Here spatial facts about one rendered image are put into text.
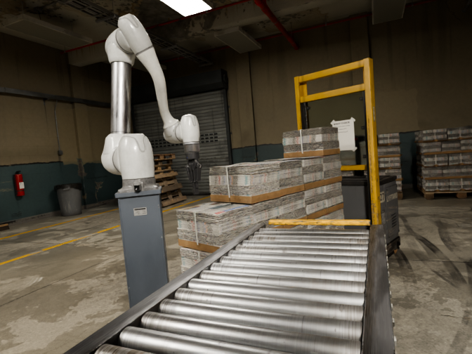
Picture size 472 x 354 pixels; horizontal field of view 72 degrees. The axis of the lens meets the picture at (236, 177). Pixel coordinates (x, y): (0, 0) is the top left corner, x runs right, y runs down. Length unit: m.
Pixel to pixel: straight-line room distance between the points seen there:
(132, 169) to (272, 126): 7.60
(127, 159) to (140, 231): 0.34
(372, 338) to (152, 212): 1.16
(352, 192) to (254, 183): 1.55
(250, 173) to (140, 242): 0.73
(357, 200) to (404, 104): 5.58
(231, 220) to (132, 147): 0.65
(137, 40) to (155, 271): 1.12
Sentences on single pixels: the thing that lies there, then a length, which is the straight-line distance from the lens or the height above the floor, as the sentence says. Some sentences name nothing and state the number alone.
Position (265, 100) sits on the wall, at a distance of 9.13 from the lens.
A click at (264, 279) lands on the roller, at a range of 0.91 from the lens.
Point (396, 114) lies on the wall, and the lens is 8.65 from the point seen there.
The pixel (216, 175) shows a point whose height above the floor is 1.00.
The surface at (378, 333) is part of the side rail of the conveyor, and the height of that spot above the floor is 0.80.
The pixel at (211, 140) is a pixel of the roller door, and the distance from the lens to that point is 9.62.
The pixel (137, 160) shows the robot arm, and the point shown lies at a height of 1.14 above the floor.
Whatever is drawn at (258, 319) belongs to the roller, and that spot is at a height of 0.79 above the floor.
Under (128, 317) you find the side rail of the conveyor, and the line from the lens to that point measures 0.81.
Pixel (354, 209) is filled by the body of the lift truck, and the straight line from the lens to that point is 3.34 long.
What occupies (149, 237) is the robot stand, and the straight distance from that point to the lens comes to 1.61.
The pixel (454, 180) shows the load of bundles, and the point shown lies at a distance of 7.09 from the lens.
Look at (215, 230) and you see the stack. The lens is 1.78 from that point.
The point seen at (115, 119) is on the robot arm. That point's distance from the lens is 1.83.
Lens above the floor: 1.13
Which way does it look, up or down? 4 degrees down
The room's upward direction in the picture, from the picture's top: 5 degrees counter-clockwise
